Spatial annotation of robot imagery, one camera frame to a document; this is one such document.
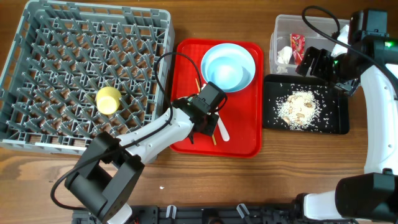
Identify clear plastic bin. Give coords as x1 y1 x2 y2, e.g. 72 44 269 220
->
269 14 348 85

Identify white napkin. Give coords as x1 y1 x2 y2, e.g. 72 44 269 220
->
277 46 292 64

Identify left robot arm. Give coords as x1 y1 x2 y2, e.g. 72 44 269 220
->
63 95 221 223

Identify wooden chopstick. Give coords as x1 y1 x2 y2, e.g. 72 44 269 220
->
195 79 216 146

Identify yellow cup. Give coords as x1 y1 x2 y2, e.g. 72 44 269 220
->
96 86 121 115

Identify grey dishwasher rack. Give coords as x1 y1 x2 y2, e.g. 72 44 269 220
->
1 1 175 154

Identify red snack wrapper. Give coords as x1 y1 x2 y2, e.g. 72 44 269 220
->
290 34 305 65

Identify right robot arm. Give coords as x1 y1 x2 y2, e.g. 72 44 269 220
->
296 9 397 223

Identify black plastic tray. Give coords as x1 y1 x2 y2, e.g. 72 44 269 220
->
262 75 349 134

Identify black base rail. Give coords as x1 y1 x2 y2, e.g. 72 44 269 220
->
72 203 358 224

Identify light blue bowl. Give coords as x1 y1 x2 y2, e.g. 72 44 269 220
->
200 43 256 93

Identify red plastic tray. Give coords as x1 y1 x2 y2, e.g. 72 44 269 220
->
170 39 264 158

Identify rice and food scraps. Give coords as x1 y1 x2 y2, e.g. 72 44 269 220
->
275 91 322 131

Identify white plastic fork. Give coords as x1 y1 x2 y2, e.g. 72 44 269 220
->
201 84 230 142

